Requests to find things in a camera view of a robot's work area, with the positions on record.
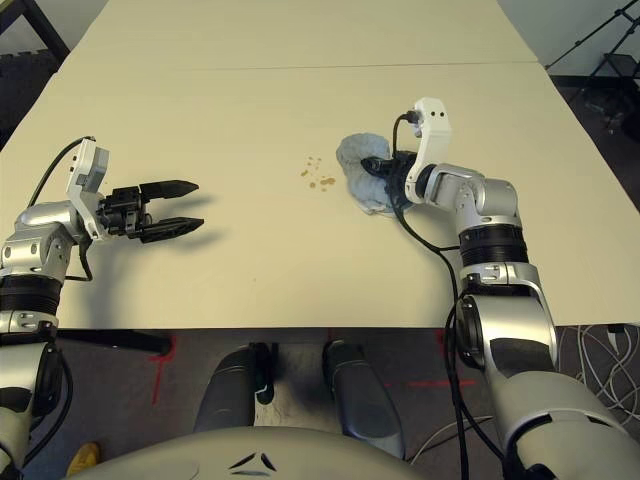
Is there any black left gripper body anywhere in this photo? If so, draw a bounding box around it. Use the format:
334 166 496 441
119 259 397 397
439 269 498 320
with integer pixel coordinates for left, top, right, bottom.
97 185 149 239

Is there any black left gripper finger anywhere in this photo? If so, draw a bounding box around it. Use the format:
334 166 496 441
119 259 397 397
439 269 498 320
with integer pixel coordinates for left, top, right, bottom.
133 217 206 245
138 178 200 202

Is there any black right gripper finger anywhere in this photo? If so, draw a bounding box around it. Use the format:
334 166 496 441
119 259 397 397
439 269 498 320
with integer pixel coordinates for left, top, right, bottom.
359 155 396 175

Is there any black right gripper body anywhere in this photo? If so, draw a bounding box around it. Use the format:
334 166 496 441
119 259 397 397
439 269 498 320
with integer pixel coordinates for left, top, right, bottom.
382 149 419 211

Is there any light blue rag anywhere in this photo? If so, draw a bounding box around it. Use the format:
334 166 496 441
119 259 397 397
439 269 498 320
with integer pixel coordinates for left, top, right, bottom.
335 132 409 216

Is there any brown liquid spill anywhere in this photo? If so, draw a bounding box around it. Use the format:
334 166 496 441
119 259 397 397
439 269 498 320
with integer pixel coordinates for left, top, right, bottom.
299 155 337 191

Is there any black table foot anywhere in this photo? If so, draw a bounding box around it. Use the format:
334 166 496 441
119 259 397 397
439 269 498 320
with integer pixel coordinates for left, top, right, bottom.
54 327 174 357

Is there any black foam floor mat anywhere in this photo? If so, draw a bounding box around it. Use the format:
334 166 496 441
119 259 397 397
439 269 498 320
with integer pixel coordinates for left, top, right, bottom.
0 49 64 146

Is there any grey left robot leg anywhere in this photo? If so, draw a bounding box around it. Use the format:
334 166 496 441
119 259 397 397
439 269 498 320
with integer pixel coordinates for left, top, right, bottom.
193 343 279 434

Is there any grey robot leg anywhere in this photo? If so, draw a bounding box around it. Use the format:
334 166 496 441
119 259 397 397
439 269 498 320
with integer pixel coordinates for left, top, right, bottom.
322 339 406 459
193 343 279 434

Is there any black tripod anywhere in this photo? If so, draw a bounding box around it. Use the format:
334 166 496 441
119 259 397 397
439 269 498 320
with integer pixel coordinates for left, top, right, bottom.
544 0 640 71

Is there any grey right robot leg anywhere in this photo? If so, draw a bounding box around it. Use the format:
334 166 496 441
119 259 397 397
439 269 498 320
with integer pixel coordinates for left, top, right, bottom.
322 339 406 459

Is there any grey robot torso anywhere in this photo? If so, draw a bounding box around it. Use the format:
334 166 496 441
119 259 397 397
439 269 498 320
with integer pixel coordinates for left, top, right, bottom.
67 425 426 480

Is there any yellow object on floor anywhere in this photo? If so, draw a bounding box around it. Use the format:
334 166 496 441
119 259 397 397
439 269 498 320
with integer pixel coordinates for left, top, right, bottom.
67 442 101 476

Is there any black step stool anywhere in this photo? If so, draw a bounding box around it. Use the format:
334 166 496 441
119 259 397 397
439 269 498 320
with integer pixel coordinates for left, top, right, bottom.
589 49 640 81

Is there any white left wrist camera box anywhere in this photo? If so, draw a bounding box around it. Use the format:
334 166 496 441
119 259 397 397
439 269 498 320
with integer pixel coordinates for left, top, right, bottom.
65 138 112 242

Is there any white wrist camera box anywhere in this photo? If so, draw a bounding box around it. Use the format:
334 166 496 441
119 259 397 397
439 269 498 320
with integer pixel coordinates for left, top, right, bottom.
65 138 112 242
403 97 453 206

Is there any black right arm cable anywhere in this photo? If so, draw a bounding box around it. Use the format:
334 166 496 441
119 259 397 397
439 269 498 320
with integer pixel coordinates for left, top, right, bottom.
389 112 506 480

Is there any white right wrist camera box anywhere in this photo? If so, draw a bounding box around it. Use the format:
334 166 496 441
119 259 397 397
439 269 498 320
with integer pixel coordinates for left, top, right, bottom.
403 97 453 206

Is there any side table with black frame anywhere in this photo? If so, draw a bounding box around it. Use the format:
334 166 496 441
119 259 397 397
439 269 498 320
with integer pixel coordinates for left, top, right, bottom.
0 0 71 59

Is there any white floor cable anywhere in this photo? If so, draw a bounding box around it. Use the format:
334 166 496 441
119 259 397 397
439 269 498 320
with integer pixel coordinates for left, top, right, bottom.
412 414 496 464

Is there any white cable tangle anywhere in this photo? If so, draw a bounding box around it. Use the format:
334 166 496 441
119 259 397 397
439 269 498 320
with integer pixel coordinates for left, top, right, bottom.
557 322 640 426

